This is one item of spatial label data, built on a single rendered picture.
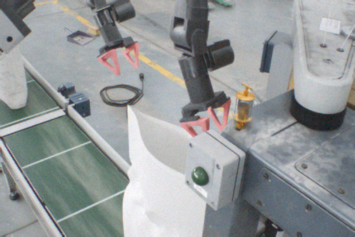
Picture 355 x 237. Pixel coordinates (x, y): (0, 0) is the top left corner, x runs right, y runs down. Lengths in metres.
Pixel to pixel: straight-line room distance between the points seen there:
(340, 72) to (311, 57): 0.06
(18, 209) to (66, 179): 0.54
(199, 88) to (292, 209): 0.41
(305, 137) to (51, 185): 1.49
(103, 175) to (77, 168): 0.14
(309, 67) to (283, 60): 0.36
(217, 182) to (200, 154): 0.05
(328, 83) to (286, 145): 0.11
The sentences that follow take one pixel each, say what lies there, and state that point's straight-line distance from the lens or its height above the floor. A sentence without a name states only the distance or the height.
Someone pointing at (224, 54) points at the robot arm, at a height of 1.30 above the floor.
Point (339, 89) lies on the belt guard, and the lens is 0.61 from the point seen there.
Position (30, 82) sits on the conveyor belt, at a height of 0.38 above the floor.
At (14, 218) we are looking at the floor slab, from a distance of 2.37.
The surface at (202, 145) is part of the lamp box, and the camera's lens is 0.57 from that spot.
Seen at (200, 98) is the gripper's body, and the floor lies 1.22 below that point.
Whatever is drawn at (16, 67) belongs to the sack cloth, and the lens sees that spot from 2.46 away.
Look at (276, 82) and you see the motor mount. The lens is 1.02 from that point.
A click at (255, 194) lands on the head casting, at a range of 0.60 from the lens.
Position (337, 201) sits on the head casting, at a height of 1.33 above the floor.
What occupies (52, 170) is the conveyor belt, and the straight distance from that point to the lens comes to 2.02.
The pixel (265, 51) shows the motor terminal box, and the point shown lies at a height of 1.28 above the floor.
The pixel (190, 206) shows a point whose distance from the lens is 1.00.
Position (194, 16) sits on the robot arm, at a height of 1.40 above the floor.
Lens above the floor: 1.67
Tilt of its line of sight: 33 degrees down
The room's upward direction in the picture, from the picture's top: 3 degrees clockwise
